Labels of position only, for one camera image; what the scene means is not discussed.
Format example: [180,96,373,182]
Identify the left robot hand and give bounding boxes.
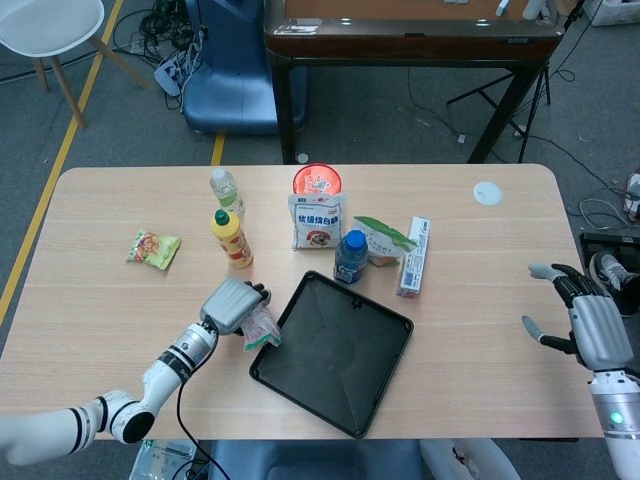
[199,277,274,337]

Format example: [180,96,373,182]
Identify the pink white carton box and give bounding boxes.
[396,215,432,299]

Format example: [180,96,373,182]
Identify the blue robot torso base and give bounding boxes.
[207,439,426,480]

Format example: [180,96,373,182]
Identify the blue drink bottle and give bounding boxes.
[333,229,370,287]

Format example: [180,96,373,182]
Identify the brown mahjong table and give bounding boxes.
[263,0,566,165]

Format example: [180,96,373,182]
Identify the grey sneaker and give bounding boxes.
[592,252,640,316]

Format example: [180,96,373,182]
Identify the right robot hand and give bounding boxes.
[521,263,634,371]

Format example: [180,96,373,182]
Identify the red instant noodle cup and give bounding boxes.
[292,163,347,197]

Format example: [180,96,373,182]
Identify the white power strip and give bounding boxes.
[153,54,201,96]

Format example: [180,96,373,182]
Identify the green white starch bag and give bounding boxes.
[352,215,419,270]

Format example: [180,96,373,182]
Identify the black tripod stand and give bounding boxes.
[446,64,551,136]

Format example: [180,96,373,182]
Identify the yellow squeeze bottle green cap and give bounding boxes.
[210,209,254,270]

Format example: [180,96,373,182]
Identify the green snack packet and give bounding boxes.
[124,229,183,272]

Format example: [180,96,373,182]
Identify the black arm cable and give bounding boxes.
[177,349,216,480]

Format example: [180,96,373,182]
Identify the blue machine base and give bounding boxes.
[182,0,309,135]

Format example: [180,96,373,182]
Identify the clear plastic water bottle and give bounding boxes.
[209,168,246,220]

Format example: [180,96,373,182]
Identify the white sugar bag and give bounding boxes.
[287,192,350,251]

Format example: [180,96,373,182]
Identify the black square tray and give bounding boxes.
[248,270,415,440]

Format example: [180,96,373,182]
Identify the white round table grommet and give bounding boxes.
[472,181,503,206]

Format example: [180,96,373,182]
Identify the black foot pedal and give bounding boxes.
[579,232,640,261]

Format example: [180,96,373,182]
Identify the white chair wooden legs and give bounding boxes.
[0,0,151,129]

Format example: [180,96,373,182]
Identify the clear plastic bag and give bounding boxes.
[132,438,199,480]

